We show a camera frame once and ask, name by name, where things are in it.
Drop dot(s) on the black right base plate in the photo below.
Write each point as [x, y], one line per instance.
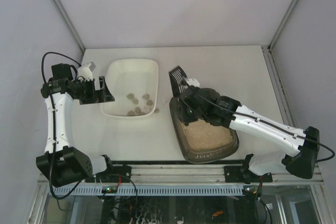
[236, 174]

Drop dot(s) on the grey-green clump in bin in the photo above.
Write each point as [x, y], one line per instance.
[149, 102]

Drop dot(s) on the grey-green litter clump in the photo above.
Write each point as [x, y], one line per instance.
[130, 96]

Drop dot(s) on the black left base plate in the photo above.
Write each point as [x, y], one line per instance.
[118, 173]

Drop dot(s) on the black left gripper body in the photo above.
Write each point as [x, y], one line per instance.
[97, 92]

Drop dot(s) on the aluminium mounting rail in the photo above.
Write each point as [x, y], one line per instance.
[174, 174]

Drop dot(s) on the black slotted litter scoop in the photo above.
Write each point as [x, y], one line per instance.
[178, 82]

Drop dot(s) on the blue-grey slotted cable duct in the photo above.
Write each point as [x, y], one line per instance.
[174, 190]

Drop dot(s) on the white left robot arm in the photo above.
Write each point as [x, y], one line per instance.
[61, 162]

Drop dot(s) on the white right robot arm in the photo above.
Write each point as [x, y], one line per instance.
[298, 148]

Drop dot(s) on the white plastic bin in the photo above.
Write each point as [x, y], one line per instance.
[137, 76]

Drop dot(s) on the dark translucent litter box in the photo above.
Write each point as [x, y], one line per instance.
[199, 141]

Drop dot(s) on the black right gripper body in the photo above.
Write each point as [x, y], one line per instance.
[186, 100]

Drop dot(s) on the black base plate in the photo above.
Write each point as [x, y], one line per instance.
[118, 173]
[236, 174]

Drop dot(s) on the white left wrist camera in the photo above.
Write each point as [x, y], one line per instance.
[86, 71]

